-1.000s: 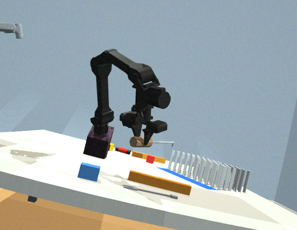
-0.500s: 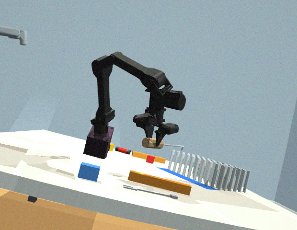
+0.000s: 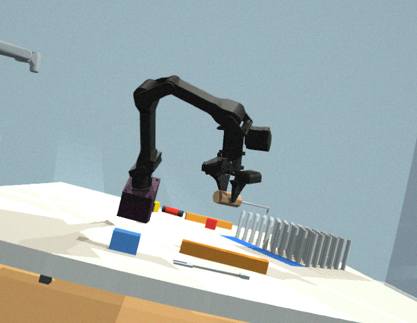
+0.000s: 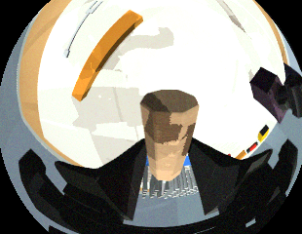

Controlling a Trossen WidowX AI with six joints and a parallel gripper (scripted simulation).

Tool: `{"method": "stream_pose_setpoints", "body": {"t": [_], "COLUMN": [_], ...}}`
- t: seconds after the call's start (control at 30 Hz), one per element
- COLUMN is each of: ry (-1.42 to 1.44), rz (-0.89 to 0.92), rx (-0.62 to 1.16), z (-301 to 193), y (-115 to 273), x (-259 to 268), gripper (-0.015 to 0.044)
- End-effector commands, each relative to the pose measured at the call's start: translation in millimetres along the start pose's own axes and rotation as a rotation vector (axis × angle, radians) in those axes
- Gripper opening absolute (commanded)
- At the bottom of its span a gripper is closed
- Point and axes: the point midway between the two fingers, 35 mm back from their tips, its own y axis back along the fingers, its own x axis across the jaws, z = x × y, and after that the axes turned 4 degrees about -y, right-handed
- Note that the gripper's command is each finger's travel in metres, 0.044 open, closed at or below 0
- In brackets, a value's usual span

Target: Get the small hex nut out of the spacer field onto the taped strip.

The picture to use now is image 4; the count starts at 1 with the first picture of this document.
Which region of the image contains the light blue flat strip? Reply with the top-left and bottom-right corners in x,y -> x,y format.
144,156 -> 191,167

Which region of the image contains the orange rectangular block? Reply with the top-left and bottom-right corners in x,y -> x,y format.
72,11 -> 143,101
236,151 -> 247,160

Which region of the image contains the red-handled screwdriver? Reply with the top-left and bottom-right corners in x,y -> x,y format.
247,141 -> 259,155

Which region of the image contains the yellow block with dark grey end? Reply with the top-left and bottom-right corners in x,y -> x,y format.
257,125 -> 269,141

